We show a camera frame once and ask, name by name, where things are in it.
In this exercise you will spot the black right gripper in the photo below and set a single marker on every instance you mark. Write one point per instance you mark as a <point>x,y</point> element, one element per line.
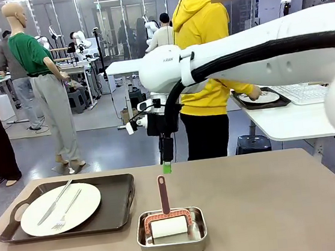
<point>156,123</point>

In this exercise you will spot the grey round plate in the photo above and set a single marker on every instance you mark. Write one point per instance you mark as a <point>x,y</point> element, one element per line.
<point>268,97</point>

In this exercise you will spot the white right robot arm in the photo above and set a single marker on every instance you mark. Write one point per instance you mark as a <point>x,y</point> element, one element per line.
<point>161,68</point>

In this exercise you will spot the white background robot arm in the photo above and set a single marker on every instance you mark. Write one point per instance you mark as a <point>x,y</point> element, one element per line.
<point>82,41</point>
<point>151,27</point>

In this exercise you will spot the person's right forearm yellow sleeve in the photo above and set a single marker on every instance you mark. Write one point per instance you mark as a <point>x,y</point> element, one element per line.
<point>238,87</point>

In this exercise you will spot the person's right hand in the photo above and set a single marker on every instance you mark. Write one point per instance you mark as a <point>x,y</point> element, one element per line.
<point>255,93</point>

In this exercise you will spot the dark brown serving tray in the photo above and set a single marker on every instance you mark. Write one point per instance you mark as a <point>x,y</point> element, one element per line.
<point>115,198</point>

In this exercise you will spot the white height-adjustable desk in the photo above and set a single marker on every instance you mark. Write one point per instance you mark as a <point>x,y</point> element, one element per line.
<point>121,67</point>

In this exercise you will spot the rectangular metal tin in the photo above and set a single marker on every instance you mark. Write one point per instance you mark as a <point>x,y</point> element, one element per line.
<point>172,247</point>

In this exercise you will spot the white round plate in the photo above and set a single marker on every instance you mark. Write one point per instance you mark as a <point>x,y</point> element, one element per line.
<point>82,202</point>

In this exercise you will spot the grey plastic stool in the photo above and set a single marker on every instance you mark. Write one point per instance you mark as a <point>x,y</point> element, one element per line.
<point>78,99</point>

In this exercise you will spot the person in white shirt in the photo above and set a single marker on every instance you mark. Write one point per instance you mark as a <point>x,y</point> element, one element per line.
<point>160,38</point>

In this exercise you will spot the silver fork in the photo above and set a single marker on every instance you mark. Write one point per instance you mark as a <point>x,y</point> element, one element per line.
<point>69,207</point>

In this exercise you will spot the black tripod stand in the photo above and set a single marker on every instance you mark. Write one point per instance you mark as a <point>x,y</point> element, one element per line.
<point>100,54</point>

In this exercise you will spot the person in yellow hoodie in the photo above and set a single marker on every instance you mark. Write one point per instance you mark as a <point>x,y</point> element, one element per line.
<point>199,37</point>

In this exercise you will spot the person in black clothes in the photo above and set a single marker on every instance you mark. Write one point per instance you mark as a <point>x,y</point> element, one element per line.
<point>124,39</point>

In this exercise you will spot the white workbench with shelves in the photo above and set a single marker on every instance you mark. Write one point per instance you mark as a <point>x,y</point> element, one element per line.
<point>79,69</point>

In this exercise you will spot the black serving tray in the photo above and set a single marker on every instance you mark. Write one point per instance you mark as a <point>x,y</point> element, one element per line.
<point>283,101</point>

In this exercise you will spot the silver table knife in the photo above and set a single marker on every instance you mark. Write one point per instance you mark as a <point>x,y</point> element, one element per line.
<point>53,203</point>

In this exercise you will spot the white rounded side table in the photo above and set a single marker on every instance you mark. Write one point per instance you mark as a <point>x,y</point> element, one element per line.
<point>291,123</point>

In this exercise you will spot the white computer keyboard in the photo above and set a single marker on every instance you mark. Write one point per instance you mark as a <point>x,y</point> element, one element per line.
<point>303,93</point>

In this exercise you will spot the mannequin in green shirt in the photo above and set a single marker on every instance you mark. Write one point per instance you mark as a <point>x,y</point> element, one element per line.
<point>26,53</point>

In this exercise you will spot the person in grey jacket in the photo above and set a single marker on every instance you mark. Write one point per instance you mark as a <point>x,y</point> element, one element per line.
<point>12,64</point>

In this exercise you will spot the white panel board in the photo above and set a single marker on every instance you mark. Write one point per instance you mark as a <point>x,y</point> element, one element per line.
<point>274,1</point>

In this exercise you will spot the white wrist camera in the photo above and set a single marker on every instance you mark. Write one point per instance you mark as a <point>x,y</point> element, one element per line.
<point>144,105</point>

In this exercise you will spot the mannequin base plate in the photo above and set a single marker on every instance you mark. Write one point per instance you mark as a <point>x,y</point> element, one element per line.
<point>75,167</point>

